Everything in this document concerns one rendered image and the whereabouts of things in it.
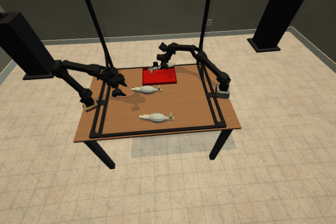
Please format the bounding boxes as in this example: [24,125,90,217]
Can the white squeeze bag with beige valve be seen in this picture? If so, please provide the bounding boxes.
[140,113,174,123]

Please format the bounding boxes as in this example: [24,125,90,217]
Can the red tray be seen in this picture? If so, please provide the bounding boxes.
[142,66,177,86]

